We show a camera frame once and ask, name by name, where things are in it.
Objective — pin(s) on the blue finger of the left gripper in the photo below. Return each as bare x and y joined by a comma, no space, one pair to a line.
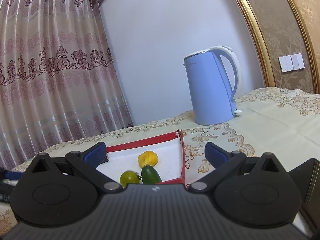
13,175

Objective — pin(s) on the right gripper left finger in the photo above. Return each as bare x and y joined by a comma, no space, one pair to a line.
85,163

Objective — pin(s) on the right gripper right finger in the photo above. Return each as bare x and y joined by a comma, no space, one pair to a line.
226,164

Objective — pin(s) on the green tomato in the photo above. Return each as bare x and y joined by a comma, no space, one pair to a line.
129,177

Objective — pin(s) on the yellow fruit piece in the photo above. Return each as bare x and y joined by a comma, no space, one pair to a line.
147,158

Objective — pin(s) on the red shallow box tray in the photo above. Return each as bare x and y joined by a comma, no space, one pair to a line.
168,147

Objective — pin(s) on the blue electric kettle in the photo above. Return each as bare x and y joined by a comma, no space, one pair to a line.
212,96

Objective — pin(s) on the dark green cucumber end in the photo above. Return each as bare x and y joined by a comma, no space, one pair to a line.
149,175

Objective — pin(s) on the cream embroidered tablecloth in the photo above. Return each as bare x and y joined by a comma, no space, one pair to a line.
282,121

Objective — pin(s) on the black smartphone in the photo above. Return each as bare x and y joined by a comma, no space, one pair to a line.
306,177

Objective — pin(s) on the pink patterned curtain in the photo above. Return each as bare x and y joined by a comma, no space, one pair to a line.
58,81

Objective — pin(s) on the white wall switch panel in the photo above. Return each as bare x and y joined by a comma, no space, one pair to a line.
291,63

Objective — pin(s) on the gold wall frame moulding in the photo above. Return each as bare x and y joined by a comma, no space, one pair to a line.
285,27

